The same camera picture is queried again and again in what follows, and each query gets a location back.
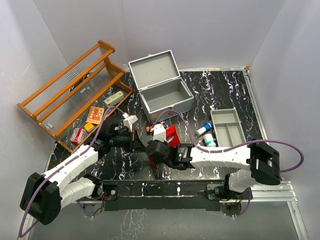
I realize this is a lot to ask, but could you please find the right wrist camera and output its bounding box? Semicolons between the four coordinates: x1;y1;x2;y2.
152;123;167;142

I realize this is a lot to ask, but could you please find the wooden shelf rack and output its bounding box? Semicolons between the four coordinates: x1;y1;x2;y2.
17;40;134;152

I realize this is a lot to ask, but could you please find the silver metal medicine case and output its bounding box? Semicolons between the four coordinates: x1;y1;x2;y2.
128;50;194;124

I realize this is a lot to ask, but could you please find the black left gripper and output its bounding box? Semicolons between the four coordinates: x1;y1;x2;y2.
110;128;146;153

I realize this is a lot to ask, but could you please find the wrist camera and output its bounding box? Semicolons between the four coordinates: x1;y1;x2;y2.
152;123;167;142
122;113;138;132

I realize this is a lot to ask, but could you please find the orange yellow small block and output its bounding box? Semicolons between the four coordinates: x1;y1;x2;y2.
84;122;95;133

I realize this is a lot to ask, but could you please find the grey plastic tray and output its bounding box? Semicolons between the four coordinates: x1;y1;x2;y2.
210;108;247;147

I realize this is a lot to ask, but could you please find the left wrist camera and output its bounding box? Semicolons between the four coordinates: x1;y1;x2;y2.
122;113;138;132

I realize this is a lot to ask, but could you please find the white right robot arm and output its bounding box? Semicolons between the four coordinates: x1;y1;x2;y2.
146;140;281;200

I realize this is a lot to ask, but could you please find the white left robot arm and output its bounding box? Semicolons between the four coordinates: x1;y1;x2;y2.
20;114;146;225

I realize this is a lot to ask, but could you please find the red white small box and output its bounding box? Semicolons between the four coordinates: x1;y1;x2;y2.
70;128;86;145

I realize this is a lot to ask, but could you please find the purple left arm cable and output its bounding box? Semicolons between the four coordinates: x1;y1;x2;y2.
17;105;126;238

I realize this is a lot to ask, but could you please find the white medicine box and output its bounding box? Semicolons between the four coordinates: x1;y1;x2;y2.
103;91;124;107

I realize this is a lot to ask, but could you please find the blue white tube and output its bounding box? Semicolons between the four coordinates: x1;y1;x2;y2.
195;122;212;136

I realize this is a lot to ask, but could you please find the orange patterned packet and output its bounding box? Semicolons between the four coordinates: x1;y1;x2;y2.
86;106;105;125

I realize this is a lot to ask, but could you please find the white green-label bottle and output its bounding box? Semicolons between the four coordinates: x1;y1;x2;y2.
203;133;217;147

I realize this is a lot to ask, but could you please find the red first aid pouch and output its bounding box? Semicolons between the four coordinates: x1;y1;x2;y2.
147;125;181;169

